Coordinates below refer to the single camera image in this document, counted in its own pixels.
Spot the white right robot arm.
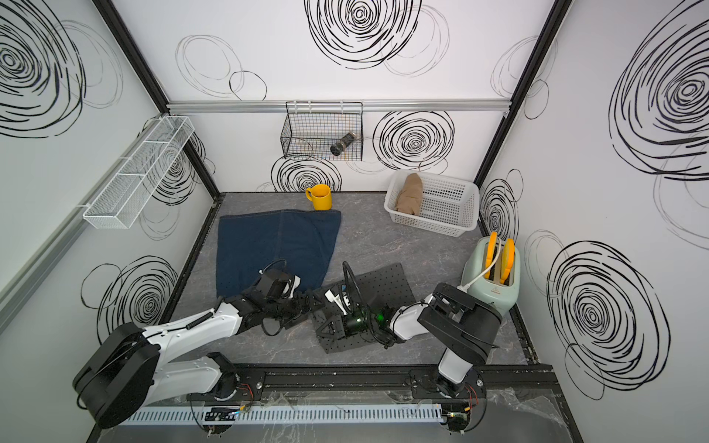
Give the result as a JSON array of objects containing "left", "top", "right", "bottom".
[{"left": 313, "top": 282, "right": 502, "bottom": 398}]

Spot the white toaster cable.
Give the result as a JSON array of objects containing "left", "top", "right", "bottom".
[{"left": 456, "top": 248, "right": 502, "bottom": 292}]

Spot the yellow toast slice left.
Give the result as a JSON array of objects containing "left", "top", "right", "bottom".
[{"left": 484, "top": 232, "right": 499, "bottom": 276}]

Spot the grey polka dot skirt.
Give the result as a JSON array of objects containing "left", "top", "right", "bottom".
[{"left": 315, "top": 263, "right": 415, "bottom": 354}]

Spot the mint green toaster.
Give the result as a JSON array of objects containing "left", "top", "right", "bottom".
[{"left": 461, "top": 235, "right": 522, "bottom": 317}]

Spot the white slotted cable duct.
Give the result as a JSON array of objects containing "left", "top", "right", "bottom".
[{"left": 123, "top": 404, "right": 444, "bottom": 426}]

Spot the tan brown skirt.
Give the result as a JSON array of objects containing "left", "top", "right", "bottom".
[{"left": 394, "top": 174, "right": 424, "bottom": 216}]

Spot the yellow toast slice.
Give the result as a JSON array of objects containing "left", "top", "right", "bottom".
[
  {"left": 499, "top": 238, "right": 515, "bottom": 284},
  {"left": 484, "top": 232, "right": 499, "bottom": 276}
]

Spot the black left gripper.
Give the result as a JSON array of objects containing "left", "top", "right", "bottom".
[{"left": 266, "top": 288, "right": 327, "bottom": 328}]

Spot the yellow mug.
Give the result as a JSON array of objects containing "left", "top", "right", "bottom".
[{"left": 306, "top": 184, "right": 332, "bottom": 212}]

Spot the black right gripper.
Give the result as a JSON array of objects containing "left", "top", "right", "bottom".
[{"left": 316, "top": 311, "right": 380, "bottom": 341}]

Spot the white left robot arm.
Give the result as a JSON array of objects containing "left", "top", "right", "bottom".
[{"left": 72, "top": 269, "right": 324, "bottom": 429}]

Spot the yellow toast slice right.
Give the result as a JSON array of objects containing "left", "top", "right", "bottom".
[{"left": 499, "top": 238, "right": 515, "bottom": 284}]

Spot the dark blue skirt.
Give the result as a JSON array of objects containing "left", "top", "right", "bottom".
[{"left": 216, "top": 210, "right": 342, "bottom": 298}]

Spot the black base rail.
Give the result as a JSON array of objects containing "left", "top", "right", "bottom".
[{"left": 113, "top": 362, "right": 561, "bottom": 402}]

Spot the black wire wall basket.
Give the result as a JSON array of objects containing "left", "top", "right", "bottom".
[{"left": 280, "top": 101, "right": 364, "bottom": 162}]

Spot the white plastic basket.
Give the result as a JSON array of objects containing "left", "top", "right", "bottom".
[{"left": 384, "top": 170, "right": 480, "bottom": 237}]

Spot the dark cylindrical bottle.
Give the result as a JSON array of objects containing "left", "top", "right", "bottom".
[{"left": 330, "top": 132, "right": 356, "bottom": 157}]

